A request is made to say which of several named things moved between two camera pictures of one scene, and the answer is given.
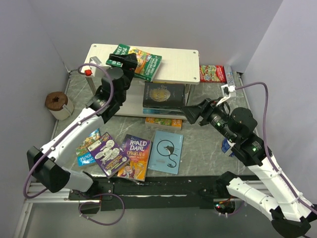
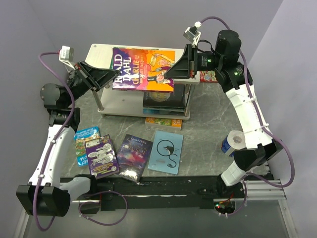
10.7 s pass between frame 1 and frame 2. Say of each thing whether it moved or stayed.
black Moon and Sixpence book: stayed
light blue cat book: stayed
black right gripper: moved
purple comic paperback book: moved
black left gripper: moved
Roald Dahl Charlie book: moved
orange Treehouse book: stayed
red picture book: stayed
